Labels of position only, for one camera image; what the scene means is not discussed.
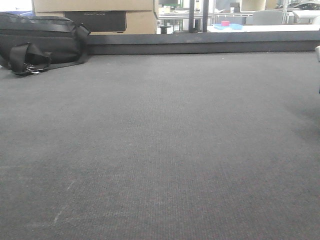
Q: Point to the black sling bag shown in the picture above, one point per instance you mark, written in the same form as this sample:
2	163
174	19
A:
30	45

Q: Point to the black metal post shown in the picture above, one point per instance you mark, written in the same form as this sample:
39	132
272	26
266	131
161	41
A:
191	16

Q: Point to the grey office chair back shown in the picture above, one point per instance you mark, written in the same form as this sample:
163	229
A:
267	17

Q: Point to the black table edge rail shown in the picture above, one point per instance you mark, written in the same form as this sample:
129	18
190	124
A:
203	43

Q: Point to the large cardboard box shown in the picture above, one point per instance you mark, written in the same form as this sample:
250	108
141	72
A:
105	17

